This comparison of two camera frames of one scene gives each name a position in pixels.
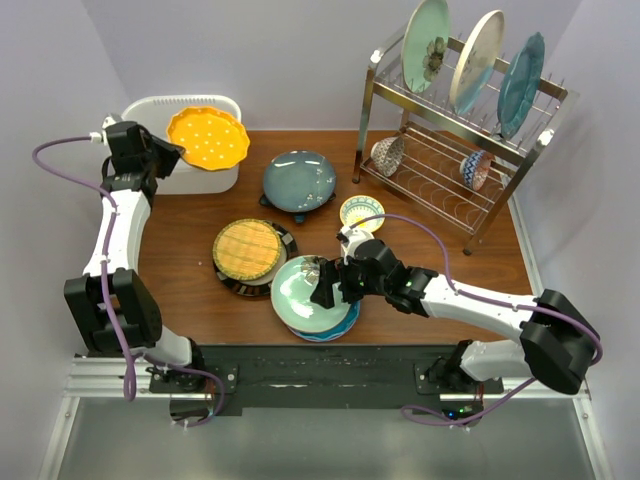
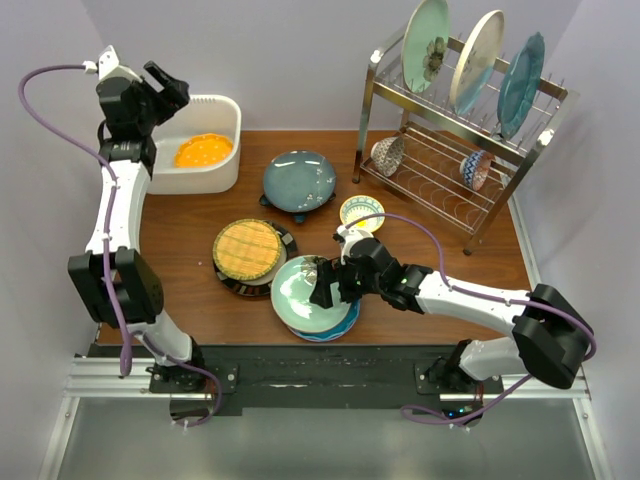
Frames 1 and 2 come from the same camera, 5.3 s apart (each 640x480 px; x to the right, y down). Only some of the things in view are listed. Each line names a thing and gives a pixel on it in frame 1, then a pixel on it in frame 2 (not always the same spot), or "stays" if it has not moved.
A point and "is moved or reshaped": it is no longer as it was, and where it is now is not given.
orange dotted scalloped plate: x=213 y=138 is moved or reshaped
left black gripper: x=170 y=153 → x=171 y=100
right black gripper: x=332 y=272 stays
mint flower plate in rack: x=426 y=45 stays
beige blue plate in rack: x=476 y=62 stays
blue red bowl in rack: x=475 y=169 stays
